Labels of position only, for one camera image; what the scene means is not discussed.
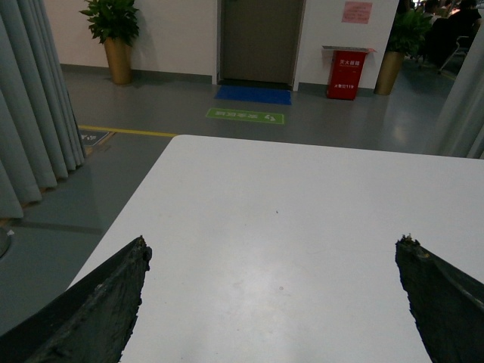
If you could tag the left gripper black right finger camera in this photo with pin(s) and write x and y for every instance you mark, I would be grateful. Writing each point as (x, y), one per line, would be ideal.
(445, 302)

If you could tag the pink wall notice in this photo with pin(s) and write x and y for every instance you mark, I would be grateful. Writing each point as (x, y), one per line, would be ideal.
(357, 12)

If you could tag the seated person in black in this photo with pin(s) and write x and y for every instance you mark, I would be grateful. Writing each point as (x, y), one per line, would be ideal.
(440, 41)

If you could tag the grey curtain left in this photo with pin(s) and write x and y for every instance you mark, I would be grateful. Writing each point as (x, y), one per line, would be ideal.
(40, 139)

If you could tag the green floor sign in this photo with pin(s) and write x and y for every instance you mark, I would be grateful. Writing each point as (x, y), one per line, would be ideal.
(246, 116)

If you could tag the grey door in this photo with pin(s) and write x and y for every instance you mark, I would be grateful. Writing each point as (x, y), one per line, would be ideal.
(260, 41)

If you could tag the right potted plant gold pot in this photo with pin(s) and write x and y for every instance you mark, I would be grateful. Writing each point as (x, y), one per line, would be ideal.
(406, 37)

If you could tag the red fire extinguisher box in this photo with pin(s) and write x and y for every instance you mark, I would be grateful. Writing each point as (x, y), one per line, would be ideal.
(345, 73)

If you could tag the blue door mat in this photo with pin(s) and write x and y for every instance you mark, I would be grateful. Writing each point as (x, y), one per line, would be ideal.
(254, 94)

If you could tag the grey curtain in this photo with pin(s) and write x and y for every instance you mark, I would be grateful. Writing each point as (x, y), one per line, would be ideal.
(40, 139)
(459, 128)

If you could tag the left potted plant gold pot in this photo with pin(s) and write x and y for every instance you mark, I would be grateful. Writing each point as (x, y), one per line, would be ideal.
(115, 25)

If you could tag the grey curtain right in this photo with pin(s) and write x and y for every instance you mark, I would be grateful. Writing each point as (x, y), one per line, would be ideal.
(459, 128)

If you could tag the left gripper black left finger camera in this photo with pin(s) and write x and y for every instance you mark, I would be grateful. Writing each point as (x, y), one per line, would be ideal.
(92, 321)

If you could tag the potted plant gold pot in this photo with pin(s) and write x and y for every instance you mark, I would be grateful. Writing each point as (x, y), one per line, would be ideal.
(115, 25)
(406, 37)

